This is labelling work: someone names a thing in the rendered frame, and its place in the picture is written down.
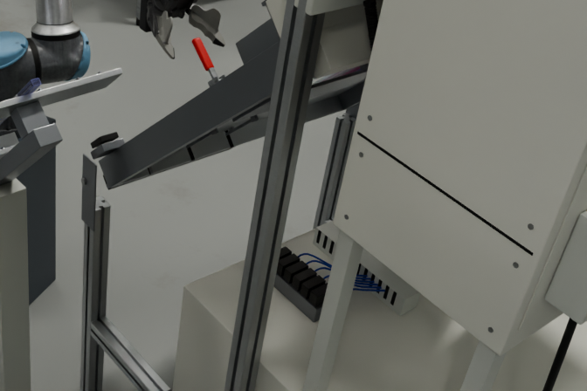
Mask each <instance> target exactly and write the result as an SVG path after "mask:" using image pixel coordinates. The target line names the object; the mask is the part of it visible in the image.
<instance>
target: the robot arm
mask: <svg viewBox="0 0 587 391"><path fill-rule="evenodd" d="M35 5H36V16H37V22H36V23H35V24H34V25H33V26H32V27H31V38H26V37H25V36H24V35H23V34H21V33H18V32H15V31H13V32H10V31H0V102H1V101H5V100H7V99H12V98H13V97H14V96H15V95H17V94H18V93H19V92H20V91H21V90H22V89H23V88H24V86H25V85H26V84H27V83H28V82H29V81H30V80H31V79H36V78H39V79H40V81H41V83H42V84H41V85H44V84H50V83H55V82H60V81H70V80H72V79H76V78H78V77H80V78H81V77H83V76H84V75H85V74H86V72H87V70H88V67H89V65H90V58H91V51H90V45H89V44H88V43H89V41H88V38H87V36H86V34H85V33H84V32H83V31H80V27H79V26H78V25H77V24H76V23H75V22H74V21H73V6H72V0H35ZM184 12H186V13H187V14H188V15H189V23H190V24H191V25H192V26H194V27H196V28H198V29H199V30H200V31H202V32H203V34H204V35H205V36H206V37H208V38H209V39H210V40H211V41H212V43H213V44H214V45H219V46H222V47H224V46H225V42H224V38H223V36H222V35H221V33H220V31H219V30H218V26H219V22H220V18H221V14H220V12H219V11H218V10H217V9H215V8H212V9H210V10H204V9H203V8H202V7H200V5H199V4H198V3H197V0H141V12H140V28H141V29H142V30H143V31H145V32H150V31H152V33H153V35H154V37H155V38H156V40H157V42H158V43H159V45H160V46H161V47H162V48H163V50H164V51H165V52H166V53H167V54H168V56H169V57H170V58H172V59H174V58H175V51H174V48H173V46H172V44H171V40H172V37H171V36H170V33H171V30H172V26H173V18H174V17H180V18H183V17H184V15H185V13H184ZM13 132H15V134H16V136H17V138H21V137H20V135H19V133H18V130H17V128H16V126H15V124H14V121H13V119H12V118H11V116H10V117H8V118H7V119H6V120H5V121H4V122H3V123H2V124H1V125H0V136H2V135H5V134H10V133H13Z"/></svg>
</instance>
